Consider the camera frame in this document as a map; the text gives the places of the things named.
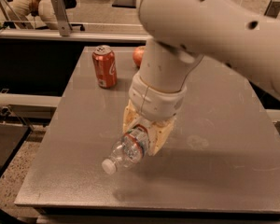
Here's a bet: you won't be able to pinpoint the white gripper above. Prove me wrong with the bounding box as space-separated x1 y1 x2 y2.
122 73 187 156

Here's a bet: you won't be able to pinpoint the clear plastic water bottle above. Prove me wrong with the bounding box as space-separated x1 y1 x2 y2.
102 124 150 175

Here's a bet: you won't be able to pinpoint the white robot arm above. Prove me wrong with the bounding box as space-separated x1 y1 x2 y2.
123 0 280 155

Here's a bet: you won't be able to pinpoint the red apple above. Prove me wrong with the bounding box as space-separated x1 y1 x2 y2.
133 46 146 67

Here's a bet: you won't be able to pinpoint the orange soda can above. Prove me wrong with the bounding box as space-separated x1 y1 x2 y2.
92 45 117 89

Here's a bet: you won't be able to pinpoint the seated person beige pants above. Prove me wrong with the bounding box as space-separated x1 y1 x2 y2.
7 0 58 30

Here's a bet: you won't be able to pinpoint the left metal bracket post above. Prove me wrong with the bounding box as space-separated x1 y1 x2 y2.
51 0 72 36

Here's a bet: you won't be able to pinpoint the grey metal rail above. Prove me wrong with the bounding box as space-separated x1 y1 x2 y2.
0 29 149 44

